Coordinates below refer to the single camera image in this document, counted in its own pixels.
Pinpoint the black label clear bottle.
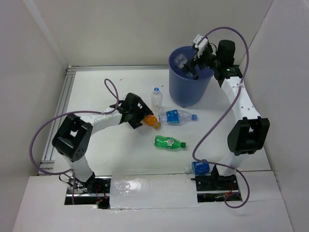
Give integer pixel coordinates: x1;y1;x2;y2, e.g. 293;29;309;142
174;54;188;70

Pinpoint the orange plastic bottle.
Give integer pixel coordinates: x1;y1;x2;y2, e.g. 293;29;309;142
143;115;161;130

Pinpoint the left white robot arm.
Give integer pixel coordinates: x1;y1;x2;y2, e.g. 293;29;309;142
52;93;153;193

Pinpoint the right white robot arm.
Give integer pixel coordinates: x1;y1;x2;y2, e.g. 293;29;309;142
183;35;270;189

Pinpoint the blue plastic bin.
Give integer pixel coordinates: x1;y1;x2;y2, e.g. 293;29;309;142
168;46;214;108

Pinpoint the small clear bottle white cap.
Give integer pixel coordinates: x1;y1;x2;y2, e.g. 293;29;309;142
151;87;163;116

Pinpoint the blue label water bottle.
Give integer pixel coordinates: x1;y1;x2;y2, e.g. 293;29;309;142
158;110;197;125

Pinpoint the green plastic bottle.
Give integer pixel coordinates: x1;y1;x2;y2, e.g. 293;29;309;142
154;135;186;150

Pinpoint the crushed blue label bottle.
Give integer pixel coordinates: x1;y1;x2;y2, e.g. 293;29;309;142
184;159;210;175

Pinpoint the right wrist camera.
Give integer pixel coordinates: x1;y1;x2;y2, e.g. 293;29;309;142
193;34;209;58

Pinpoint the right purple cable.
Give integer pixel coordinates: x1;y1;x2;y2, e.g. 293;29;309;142
192;26;250;208

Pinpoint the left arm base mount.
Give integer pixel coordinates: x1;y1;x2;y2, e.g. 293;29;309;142
58;174;111;209

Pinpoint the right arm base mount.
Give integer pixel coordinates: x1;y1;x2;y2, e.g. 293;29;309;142
191;174;242;203

